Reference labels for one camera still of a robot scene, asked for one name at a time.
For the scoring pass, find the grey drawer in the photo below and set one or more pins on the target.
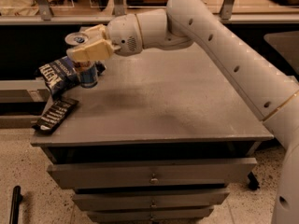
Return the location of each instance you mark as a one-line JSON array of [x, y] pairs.
[[137, 200], [151, 215], [128, 174]]

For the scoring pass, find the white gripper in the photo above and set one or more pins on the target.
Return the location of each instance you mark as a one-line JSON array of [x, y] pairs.
[[121, 34]]

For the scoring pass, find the bottom grey drawer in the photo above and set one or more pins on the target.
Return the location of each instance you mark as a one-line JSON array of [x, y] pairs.
[[151, 215]]

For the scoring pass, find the black caster wheel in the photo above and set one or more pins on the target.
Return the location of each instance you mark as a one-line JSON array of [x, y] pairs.
[[253, 182]]

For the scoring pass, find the redbull can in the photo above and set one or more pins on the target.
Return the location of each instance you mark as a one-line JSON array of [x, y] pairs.
[[86, 70]]

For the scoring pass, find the grey drawer cabinet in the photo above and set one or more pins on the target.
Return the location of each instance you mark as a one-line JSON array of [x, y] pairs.
[[155, 106]]

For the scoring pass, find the black pole on floor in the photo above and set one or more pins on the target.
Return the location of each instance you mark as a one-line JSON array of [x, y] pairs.
[[15, 205]]

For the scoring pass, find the top grey drawer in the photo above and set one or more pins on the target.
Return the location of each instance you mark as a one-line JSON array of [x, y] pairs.
[[128, 174]]

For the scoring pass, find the black rxbar chocolate bar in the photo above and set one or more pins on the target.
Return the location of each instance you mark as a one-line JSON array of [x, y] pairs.
[[54, 116]]

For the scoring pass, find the middle grey drawer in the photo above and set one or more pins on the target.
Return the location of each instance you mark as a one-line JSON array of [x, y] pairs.
[[137, 200]]

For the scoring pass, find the blue chip bag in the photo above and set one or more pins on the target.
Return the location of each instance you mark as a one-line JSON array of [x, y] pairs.
[[60, 75]]

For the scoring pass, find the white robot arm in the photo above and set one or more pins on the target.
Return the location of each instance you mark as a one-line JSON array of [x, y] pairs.
[[271, 95]]

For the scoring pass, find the grey metal railing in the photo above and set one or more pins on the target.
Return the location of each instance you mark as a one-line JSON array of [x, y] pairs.
[[86, 10]]

